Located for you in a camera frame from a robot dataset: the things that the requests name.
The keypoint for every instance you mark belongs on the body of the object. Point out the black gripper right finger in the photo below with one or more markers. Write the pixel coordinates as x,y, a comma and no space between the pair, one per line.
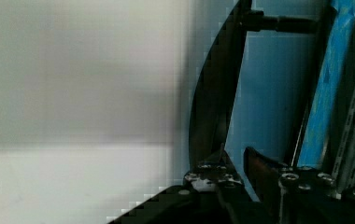
291,195

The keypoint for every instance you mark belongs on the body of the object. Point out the black toaster oven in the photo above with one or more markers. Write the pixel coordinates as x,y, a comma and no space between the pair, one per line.
283,84

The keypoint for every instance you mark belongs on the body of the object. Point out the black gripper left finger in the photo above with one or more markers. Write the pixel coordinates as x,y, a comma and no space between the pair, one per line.
206,173

